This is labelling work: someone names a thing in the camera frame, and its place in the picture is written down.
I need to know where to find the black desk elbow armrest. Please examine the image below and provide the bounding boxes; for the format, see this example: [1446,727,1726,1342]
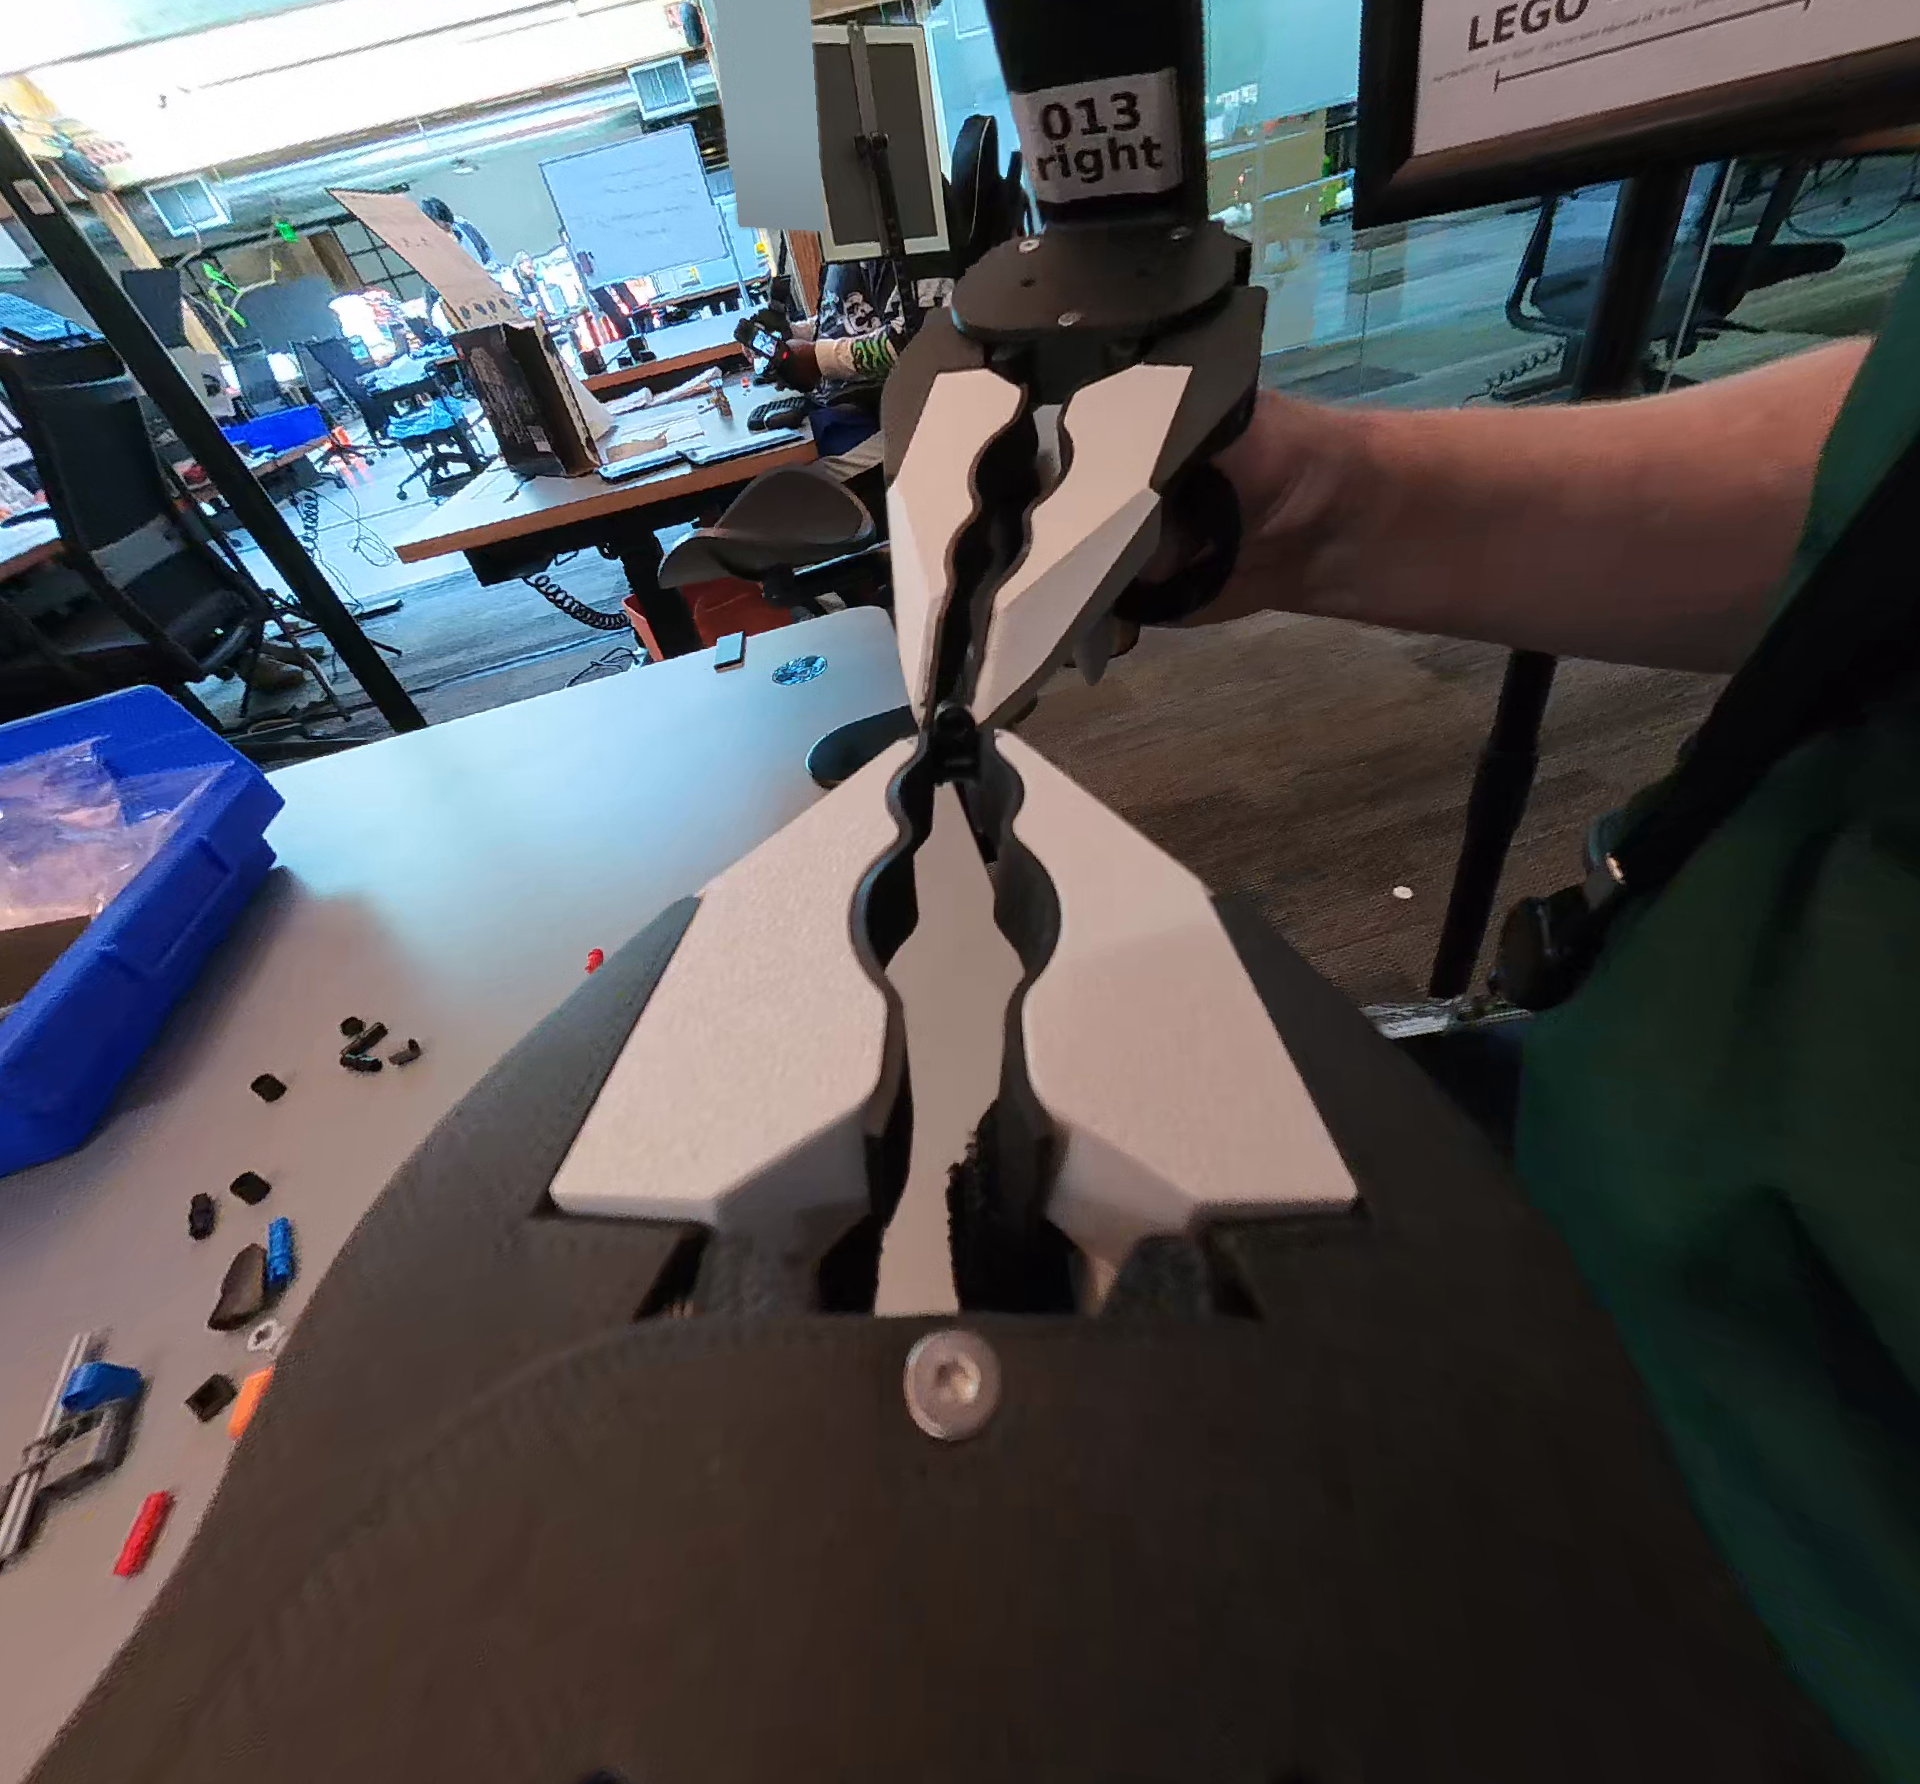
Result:
[657,463,888,599]

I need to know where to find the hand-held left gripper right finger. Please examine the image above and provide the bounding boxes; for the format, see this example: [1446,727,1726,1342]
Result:
[944,727,1365,1313]

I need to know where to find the person's right hand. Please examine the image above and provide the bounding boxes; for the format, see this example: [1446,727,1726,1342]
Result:
[1204,388,1341,622]

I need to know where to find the blue plastic bin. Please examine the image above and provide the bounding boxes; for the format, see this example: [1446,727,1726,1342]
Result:
[0,686,287,1177]

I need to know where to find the brown office desk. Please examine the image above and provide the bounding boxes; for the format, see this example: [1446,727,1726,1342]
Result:
[396,313,822,663]

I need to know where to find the black coiled cable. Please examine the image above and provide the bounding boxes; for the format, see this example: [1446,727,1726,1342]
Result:
[528,567,641,638]

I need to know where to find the clear plastic parts bags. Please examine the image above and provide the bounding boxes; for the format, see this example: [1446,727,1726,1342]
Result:
[0,742,195,913]

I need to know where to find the framed white sign stand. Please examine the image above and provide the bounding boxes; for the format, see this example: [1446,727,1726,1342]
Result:
[1350,0,1920,996]

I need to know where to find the black printed box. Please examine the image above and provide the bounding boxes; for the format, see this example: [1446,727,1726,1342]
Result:
[450,313,602,481]

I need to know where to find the black strap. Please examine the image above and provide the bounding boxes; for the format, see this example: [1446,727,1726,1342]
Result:
[1491,463,1920,1015]

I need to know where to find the person's right forearm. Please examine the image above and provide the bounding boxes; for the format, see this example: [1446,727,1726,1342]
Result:
[1321,335,1877,679]

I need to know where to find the black pole stand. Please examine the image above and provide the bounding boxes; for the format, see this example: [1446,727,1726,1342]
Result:
[0,126,427,733]

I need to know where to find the black lego blade piece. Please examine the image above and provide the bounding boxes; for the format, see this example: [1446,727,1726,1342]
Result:
[928,702,992,863]

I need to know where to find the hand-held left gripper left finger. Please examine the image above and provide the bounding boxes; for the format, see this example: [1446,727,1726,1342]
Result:
[553,742,936,1313]

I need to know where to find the grey lego axle blue assembly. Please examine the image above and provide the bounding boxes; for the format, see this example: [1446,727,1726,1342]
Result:
[0,1331,144,1566]

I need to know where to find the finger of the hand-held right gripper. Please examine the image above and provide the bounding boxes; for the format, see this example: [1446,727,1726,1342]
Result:
[970,363,1195,733]
[888,370,1047,727]

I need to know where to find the whiteboard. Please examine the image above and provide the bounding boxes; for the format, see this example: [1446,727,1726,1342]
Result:
[539,126,730,291]

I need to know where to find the grey computer monitor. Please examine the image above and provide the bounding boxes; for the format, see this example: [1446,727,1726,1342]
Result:
[808,21,948,265]

